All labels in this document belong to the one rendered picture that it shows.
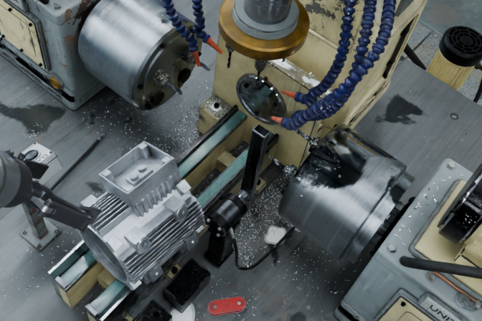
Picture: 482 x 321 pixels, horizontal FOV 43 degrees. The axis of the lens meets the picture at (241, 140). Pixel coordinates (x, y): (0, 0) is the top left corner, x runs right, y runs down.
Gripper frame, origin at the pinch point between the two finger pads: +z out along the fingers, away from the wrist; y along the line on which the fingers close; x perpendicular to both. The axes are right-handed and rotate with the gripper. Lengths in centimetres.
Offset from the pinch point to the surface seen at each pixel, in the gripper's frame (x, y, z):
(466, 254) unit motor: -34, -62, 19
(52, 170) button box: 2.2, 13.7, 16.0
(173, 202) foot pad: -8.4, -12.1, 16.3
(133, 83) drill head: -22.3, 15.9, 26.1
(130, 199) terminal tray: -4.6, -7.0, 9.6
